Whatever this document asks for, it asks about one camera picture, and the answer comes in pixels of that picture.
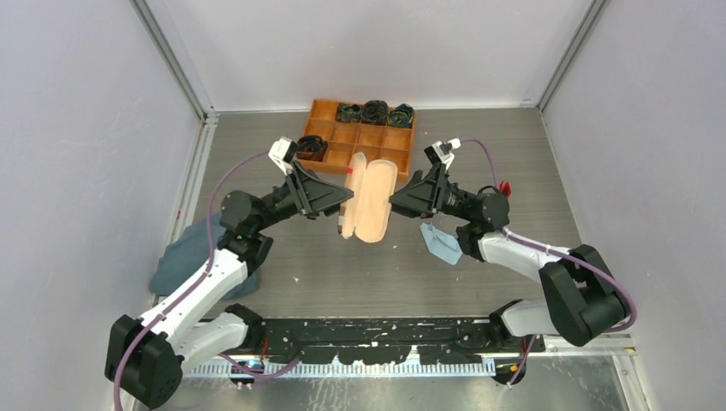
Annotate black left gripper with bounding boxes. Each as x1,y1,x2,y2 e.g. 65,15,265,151
253,161,360,233

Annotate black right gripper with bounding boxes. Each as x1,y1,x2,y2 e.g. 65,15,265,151
378,163,473,222

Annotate light blue cleaning cloth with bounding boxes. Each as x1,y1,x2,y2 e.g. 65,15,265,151
420,223,463,265

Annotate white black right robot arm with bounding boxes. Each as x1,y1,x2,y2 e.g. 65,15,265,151
390,164,638,352

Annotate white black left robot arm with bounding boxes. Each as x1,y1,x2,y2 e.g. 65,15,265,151
104,160,354,410

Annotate red sunglasses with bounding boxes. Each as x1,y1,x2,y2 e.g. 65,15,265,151
498,181,512,198

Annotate orange wooden divided tray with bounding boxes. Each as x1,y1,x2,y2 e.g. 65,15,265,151
295,98,417,182

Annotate rolled green patterned tie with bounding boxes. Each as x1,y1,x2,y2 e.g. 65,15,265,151
387,103,415,128

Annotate rolled dark green tie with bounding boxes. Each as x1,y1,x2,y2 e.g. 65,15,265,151
335,102,361,123

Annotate rolled black brown tie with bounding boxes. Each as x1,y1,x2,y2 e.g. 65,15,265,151
360,100,390,126

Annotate dark blue-grey cloth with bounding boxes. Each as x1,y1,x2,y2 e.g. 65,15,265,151
148,213,259,300

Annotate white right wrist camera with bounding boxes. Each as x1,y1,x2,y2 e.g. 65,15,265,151
424,138,461,170

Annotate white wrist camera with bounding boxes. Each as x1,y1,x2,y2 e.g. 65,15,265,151
268,137,298,175
424,138,461,170

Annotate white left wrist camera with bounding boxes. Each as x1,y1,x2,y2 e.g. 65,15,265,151
268,137,298,175

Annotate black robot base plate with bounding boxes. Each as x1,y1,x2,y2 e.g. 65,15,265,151
226,317,528,366

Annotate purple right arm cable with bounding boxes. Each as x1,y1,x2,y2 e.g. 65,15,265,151
459,137,639,387

